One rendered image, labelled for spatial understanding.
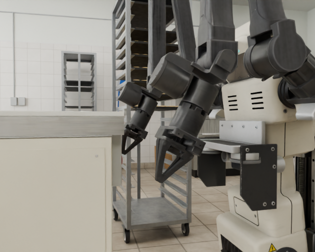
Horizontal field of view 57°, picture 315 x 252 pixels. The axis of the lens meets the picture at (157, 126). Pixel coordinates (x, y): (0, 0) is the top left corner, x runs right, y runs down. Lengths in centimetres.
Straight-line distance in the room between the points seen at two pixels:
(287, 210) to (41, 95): 461
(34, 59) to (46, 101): 70
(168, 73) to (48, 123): 35
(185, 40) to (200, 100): 51
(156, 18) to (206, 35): 46
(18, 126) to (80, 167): 17
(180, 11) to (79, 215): 71
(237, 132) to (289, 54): 31
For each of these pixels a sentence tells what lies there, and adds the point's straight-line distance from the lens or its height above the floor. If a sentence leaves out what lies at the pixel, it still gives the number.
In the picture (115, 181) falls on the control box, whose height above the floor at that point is 71.
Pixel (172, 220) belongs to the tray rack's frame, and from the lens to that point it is 220.
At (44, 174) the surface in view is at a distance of 74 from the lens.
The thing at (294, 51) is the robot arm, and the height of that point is 101.
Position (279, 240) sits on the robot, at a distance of 86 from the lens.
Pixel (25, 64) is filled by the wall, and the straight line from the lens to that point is 521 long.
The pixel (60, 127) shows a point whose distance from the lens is 74.
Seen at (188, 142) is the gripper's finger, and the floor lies 84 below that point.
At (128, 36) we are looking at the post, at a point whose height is 143.
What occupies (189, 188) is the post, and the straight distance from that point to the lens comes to 218.
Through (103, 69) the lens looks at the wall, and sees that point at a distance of 511.
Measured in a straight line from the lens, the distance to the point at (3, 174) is 76.
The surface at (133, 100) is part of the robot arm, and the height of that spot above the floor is 94.
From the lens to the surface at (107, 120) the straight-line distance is 74.
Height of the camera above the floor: 88
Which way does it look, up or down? 2 degrees down
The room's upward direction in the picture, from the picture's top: straight up
